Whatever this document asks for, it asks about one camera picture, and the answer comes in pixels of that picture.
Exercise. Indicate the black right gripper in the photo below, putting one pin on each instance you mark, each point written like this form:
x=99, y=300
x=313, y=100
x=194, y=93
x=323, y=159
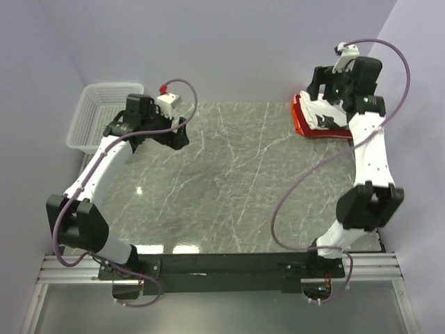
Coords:
x=323, y=76

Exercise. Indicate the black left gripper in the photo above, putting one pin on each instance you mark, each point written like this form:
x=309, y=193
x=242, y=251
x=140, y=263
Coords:
x=174, y=140

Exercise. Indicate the white t shirt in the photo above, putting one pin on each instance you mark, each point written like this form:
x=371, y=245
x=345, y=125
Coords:
x=320, y=114

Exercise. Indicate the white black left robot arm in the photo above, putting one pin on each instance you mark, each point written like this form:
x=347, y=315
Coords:
x=74, y=217

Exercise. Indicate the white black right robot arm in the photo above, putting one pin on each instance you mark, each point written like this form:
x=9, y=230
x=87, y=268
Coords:
x=374, y=197

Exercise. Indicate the folded red t shirt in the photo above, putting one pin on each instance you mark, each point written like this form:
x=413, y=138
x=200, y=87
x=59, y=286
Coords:
x=302, y=128

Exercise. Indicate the white plastic basket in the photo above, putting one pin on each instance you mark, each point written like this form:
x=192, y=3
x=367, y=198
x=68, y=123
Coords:
x=98, y=104

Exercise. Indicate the black base crossbar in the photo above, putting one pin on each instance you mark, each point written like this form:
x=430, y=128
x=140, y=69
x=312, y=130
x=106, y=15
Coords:
x=234, y=272

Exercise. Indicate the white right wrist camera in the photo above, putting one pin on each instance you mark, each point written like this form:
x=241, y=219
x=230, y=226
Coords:
x=347, y=54

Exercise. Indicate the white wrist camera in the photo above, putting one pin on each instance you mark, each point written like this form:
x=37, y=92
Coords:
x=167, y=102
x=347, y=54

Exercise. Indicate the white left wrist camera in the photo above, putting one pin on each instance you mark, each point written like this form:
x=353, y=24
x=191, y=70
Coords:
x=167, y=102

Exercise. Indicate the aluminium rail frame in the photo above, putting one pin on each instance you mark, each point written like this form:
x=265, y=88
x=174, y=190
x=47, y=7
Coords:
x=371, y=298

